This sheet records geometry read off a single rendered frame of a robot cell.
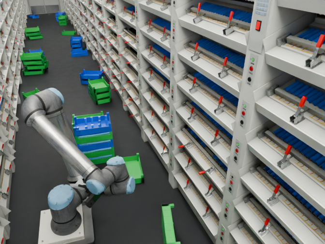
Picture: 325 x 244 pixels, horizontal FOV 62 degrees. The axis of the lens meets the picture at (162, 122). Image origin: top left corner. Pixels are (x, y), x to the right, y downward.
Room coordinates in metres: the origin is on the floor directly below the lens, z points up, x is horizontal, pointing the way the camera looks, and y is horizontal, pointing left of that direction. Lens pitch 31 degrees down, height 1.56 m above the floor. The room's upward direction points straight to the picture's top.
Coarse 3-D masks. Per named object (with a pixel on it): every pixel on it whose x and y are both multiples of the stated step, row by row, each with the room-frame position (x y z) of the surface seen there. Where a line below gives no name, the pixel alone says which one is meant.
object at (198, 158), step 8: (176, 128) 1.58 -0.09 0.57; (176, 136) 1.57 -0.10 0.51; (184, 144) 1.45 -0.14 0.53; (192, 152) 1.35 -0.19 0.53; (200, 152) 1.34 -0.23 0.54; (200, 160) 1.28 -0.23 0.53; (208, 176) 1.17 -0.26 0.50; (216, 176) 1.13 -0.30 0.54; (216, 184) 1.08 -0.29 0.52; (224, 184) 1.07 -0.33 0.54
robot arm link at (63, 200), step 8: (56, 192) 1.17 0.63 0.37; (64, 192) 1.17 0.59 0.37; (72, 192) 1.17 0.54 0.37; (48, 200) 1.12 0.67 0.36; (56, 200) 1.11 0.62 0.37; (64, 200) 1.11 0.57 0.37; (72, 200) 1.14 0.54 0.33; (80, 200) 1.19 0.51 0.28; (56, 208) 1.09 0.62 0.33; (64, 208) 1.10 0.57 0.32; (72, 208) 1.13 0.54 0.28; (56, 216) 1.09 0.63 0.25; (64, 216) 1.10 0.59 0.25; (72, 216) 1.13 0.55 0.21
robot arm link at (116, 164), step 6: (108, 162) 1.12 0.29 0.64; (114, 162) 1.11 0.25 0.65; (120, 162) 1.12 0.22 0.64; (114, 168) 1.09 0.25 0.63; (120, 168) 1.10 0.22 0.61; (126, 168) 1.14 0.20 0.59; (114, 174) 1.06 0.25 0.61; (120, 174) 1.09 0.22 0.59; (126, 174) 1.11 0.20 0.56; (120, 180) 1.09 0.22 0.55
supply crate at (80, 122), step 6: (108, 114) 2.10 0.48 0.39; (78, 120) 2.05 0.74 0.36; (84, 120) 2.06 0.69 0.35; (90, 120) 2.07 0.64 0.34; (96, 120) 2.08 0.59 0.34; (102, 120) 2.10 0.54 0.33; (108, 120) 2.09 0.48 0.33; (78, 126) 1.99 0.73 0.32; (84, 126) 1.99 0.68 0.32; (90, 126) 1.99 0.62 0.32; (96, 126) 1.99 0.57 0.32; (102, 126) 1.99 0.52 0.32; (108, 126) 1.92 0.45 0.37; (78, 132) 1.86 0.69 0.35; (84, 132) 1.87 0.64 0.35; (90, 132) 1.88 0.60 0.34; (96, 132) 1.89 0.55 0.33; (102, 132) 1.90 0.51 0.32
